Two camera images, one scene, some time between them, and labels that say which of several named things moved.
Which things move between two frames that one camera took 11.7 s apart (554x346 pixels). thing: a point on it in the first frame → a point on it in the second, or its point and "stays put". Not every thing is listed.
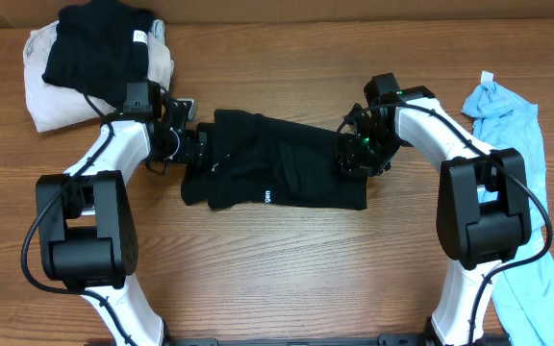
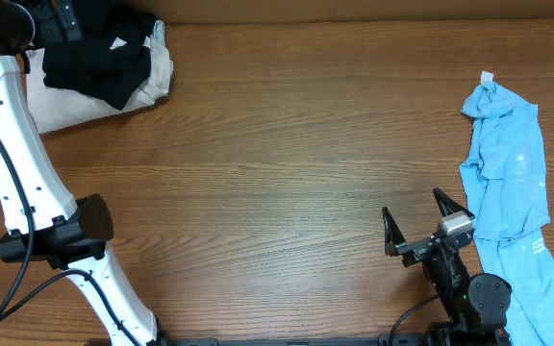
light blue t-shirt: [531, 307] stays put
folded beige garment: [55, 106] stays put
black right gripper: [356, 163] → [417, 248]
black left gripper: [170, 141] → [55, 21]
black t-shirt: [256, 159] → [113, 59]
